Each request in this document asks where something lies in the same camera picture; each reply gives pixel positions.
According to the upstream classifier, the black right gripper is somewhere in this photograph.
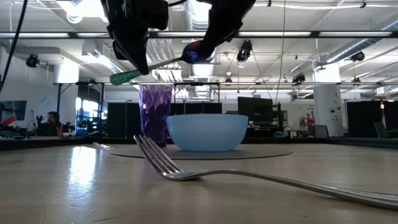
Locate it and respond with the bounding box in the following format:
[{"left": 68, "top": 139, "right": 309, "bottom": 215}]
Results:
[{"left": 198, "top": 0, "right": 257, "bottom": 60}]

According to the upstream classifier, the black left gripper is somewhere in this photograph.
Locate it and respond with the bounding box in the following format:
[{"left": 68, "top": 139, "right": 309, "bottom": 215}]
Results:
[{"left": 101, "top": 0, "right": 170, "bottom": 75}]

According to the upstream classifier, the spoon with green handle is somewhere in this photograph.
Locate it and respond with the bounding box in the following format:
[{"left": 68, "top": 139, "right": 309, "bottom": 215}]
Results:
[{"left": 109, "top": 39, "right": 216, "bottom": 86}]

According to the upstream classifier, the purple faceted plastic cup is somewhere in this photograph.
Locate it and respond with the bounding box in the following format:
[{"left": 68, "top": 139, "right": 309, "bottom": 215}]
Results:
[{"left": 139, "top": 85, "right": 173, "bottom": 148}]

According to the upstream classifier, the silver metal fork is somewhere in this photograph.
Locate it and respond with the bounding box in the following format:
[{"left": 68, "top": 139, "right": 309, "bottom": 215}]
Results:
[{"left": 132, "top": 134, "right": 398, "bottom": 211}]

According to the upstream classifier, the black partition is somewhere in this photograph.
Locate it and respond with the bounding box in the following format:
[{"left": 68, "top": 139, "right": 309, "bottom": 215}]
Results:
[
  {"left": 107, "top": 101, "right": 223, "bottom": 139},
  {"left": 346, "top": 100, "right": 398, "bottom": 139}
]

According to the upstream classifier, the black monitor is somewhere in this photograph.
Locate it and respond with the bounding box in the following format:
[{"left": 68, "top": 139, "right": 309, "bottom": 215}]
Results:
[{"left": 238, "top": 96, "right": 274, "bottom": 127}]

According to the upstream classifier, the light blue bowl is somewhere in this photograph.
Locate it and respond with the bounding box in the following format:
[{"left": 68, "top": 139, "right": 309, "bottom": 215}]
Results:
[{"left": 166, "top": 113, "right": 249, "bottom": 152}]

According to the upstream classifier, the person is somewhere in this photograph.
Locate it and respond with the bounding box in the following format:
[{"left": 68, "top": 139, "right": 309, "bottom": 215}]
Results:
[{"left": 35, "top": 111, "right": 72, "bottom": 138}]

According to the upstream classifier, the round grey placemat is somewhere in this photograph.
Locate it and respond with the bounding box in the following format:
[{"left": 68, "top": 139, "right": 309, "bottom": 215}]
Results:
[{"left": 109, "top": 144, "right": 293, "bottom": 161}]

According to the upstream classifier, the white column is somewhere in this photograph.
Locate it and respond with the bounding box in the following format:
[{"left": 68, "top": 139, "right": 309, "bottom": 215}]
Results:
[{"left": 313, "top": 63, "right": 345, "bottom": 138}]

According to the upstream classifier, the dark green chair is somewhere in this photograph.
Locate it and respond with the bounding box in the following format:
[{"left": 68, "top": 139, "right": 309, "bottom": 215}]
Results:
[{"left": 373, "top": 121, "right": 388, "bottom": 139}]

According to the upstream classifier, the black overhead camera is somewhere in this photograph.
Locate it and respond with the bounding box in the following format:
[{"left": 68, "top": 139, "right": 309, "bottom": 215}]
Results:
[{"left": 235, "top": 39, "right": 254, "bottom": 62}]

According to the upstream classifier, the silver ventilation duct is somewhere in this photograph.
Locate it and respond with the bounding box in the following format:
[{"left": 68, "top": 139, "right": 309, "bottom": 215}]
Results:
[{"left": 185, "top": 0, "right": 228, "bottom": 100}]

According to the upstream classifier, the background black rig frame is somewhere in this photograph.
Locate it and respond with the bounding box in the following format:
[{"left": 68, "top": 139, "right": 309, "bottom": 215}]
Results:
[{"left": 53, "top": 81, "right": 106, "bottom": 138}]

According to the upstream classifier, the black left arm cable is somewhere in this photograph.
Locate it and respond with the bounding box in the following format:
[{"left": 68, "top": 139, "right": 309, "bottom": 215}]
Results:
[{"left": 0, "top": 0, "right": 29, "bottom": 94}]

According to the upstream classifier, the round grey duct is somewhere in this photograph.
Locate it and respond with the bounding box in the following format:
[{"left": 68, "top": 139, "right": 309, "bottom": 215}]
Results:
[{"left": 323, "top": 18, "right": 398, "bottom": 66}]

